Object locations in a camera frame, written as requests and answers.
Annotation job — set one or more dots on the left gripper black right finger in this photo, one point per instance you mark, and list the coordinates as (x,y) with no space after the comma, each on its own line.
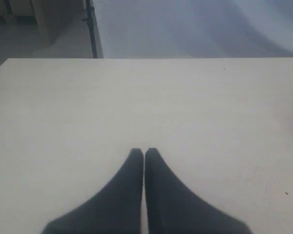
(172,208)

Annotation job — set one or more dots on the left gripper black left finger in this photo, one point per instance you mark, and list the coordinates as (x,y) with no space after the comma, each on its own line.
(115,209)

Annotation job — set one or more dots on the black metal pole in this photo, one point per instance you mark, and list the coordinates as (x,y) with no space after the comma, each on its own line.
(90,24)

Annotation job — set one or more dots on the beige cabinet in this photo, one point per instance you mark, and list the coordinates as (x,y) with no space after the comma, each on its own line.
(52,16)

